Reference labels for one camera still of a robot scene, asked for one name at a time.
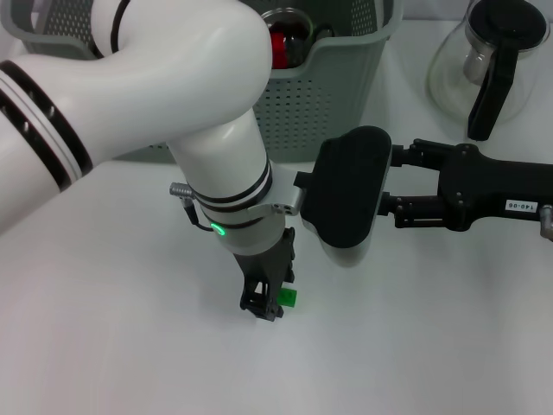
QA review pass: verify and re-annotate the right gripper cable with plug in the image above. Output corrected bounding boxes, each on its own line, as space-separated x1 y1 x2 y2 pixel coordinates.
538 204 553 239

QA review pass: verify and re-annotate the grey-green perforated storage bin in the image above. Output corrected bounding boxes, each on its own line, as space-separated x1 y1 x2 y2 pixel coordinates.
0 0 405 165

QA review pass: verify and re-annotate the dark red long brick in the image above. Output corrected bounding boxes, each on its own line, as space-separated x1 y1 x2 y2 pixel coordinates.
270 33 289 69

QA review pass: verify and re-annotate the glass carafe with black handle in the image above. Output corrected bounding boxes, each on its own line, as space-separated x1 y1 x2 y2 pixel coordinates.
427 0 549 142

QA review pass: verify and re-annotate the left gripper cable with plug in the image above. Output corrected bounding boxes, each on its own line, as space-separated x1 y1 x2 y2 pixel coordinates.
168 181 218 233

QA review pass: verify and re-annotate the gripper cable with plug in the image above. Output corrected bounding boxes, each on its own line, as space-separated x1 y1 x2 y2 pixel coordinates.
168 181 218 233
538 204 553 239

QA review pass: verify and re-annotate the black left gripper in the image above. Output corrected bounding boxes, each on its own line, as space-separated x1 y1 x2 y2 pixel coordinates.
232 227 298 323

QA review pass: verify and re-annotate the glass teacup with black handle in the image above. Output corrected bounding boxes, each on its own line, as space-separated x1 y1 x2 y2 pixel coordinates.
261 8 334 70

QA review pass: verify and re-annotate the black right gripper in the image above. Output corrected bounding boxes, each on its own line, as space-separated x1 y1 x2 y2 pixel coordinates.
378 137 553 233

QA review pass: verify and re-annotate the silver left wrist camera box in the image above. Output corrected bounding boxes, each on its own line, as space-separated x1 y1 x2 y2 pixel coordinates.
293 125 393 269

